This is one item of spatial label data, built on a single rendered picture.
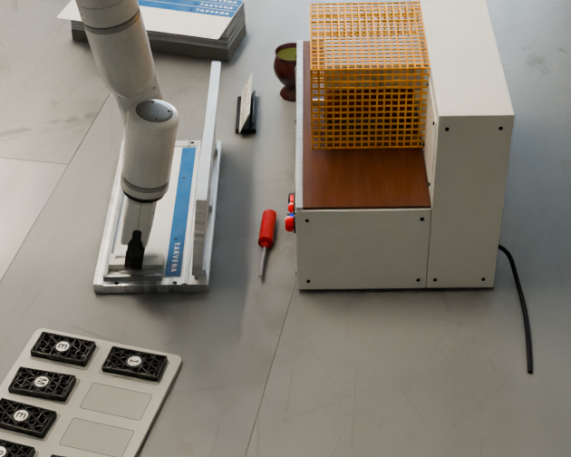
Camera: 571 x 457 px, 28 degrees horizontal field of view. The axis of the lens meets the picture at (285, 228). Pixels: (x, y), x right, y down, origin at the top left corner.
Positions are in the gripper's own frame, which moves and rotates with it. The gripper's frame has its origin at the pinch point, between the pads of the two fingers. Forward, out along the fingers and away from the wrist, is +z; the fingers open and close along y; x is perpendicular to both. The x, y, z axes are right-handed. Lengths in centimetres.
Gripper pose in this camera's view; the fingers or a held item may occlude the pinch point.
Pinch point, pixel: (135, 252)
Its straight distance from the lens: 208.3
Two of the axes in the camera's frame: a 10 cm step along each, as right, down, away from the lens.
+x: 9.8, 1.5, 1.1
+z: -1.8, 7.5, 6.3
